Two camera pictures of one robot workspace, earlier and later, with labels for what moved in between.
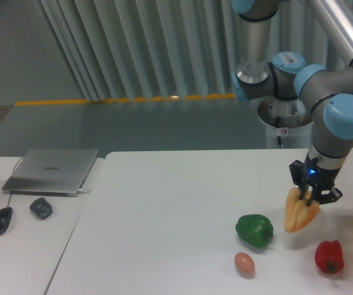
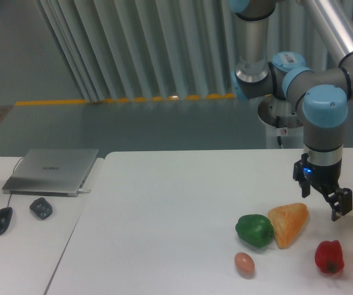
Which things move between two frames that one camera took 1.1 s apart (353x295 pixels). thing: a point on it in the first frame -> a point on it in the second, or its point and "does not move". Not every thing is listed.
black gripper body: x=320 y=178 does not move
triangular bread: x=298 y=214 -> x=288 y=220
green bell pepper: x=255 y=229 does not move
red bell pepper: x=329 y=257 does not move
